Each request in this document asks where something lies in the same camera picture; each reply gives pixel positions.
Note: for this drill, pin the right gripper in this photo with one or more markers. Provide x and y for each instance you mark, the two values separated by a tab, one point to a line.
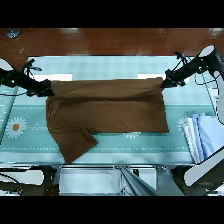
172	79

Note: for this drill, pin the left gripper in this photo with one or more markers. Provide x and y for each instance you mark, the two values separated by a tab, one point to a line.
44	88

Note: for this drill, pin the brown T-shirt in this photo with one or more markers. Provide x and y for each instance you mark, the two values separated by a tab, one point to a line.
106	106

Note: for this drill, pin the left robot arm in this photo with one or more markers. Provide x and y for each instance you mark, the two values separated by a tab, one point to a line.
16	78

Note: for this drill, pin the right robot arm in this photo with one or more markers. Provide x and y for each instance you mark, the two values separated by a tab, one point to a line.
204	61

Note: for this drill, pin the white garment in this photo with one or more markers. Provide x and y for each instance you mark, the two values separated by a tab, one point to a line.
190	136

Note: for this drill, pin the light blue garment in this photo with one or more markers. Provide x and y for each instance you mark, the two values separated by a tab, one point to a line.
211	133

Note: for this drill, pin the silver frame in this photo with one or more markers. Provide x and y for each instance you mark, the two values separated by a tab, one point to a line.
140	181

